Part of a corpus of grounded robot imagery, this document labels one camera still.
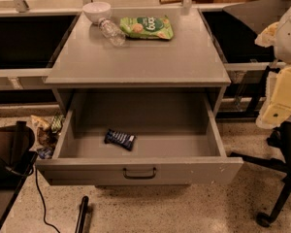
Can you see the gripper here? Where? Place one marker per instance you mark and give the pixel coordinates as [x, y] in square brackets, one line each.
[290, 38]

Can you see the grey top drawer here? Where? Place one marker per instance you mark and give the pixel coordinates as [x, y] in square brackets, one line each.
[176, 133]

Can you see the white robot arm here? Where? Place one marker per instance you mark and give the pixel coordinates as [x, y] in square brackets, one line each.
[278, 35]

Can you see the grey drawer cabinet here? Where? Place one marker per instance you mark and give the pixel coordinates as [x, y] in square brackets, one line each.
[188, 60]

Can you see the black office chair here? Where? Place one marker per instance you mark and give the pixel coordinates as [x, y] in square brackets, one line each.
[281, 139]

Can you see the wooden stick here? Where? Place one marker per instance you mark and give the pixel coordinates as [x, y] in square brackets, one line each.
[169, 1]

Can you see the blue snack bar wrapper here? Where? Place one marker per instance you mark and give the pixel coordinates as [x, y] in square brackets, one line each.
[121, 139]

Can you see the clear plastic bottle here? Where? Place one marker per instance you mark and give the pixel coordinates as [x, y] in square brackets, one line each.
[111, 31]

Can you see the white bowl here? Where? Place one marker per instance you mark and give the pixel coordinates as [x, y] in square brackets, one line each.
[94, 11]

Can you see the green snack bag on floor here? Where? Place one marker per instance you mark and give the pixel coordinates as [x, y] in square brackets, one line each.
[57, 123]

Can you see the black pole on floor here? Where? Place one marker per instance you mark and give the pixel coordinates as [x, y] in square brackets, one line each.
[82, 214]

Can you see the brown snack bag on floor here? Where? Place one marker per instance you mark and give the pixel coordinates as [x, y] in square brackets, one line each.
[46, 137]

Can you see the yellow snack bag on floor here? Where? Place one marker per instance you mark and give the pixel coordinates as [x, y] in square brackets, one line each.
[40, 122]

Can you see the blue packet on floor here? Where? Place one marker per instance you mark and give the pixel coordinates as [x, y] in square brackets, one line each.
[45, 153]

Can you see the black top drawer handle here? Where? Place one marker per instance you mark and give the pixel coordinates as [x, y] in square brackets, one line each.
[139, 174]

